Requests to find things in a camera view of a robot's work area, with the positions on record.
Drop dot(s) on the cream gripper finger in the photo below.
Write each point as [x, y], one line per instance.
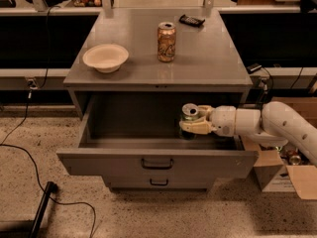
[205, 111]
[197, 127]

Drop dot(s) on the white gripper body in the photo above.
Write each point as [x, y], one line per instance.
[223, 119]

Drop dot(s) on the green soda can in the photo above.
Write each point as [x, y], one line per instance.
[189, 112]

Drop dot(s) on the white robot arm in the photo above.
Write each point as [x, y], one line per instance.
[275, 125]

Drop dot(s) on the open grey top drawer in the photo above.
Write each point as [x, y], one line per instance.
[134, 134]

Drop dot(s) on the grey metal drawer cabinet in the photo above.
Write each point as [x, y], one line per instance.
[206, 60]

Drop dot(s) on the gold soda can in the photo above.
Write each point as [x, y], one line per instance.
[166, 41]

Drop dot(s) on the closed grey lower drawer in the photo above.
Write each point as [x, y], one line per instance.
[144, 183]

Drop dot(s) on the small black power adapter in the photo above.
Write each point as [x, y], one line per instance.
[253, 68]

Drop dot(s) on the brown cardboard box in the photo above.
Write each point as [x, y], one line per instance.
[273, 174]

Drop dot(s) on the cans inside cardboard box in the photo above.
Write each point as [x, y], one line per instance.
[292, 156]

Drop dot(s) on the black remote control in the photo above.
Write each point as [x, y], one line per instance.
[190, 21]

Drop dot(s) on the white paper bowl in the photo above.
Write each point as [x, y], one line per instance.
[106, 58]

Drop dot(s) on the black metal floor stand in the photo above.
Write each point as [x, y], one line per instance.
[51, 187]

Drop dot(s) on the black top drawer handle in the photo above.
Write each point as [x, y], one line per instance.
[147, 165]

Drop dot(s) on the black drawer handle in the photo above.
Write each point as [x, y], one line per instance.
[147, 165]
[159, 183]

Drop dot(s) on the black lower drawer handle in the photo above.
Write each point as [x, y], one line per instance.
[159, 183]

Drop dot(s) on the wall power outlet left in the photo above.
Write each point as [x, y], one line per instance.
[32, 84]

